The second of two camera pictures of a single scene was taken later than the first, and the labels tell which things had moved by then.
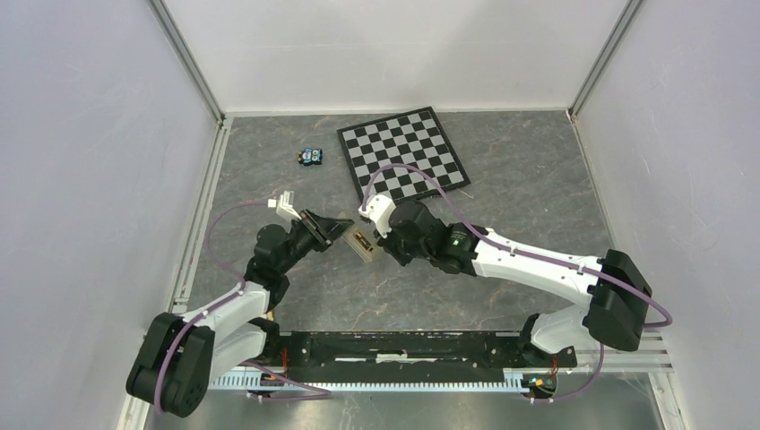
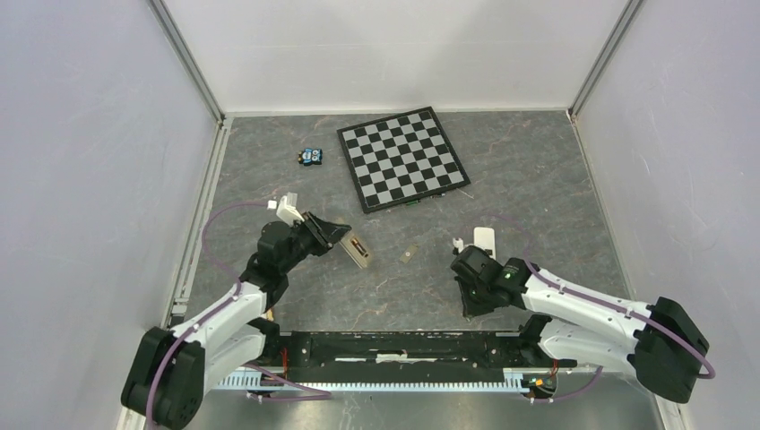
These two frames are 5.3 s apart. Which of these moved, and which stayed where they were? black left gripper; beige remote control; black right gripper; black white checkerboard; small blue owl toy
Moved: black right gripper; beige remote control
Stayed: black white checkerboard; black left gripper; small blue owl toy
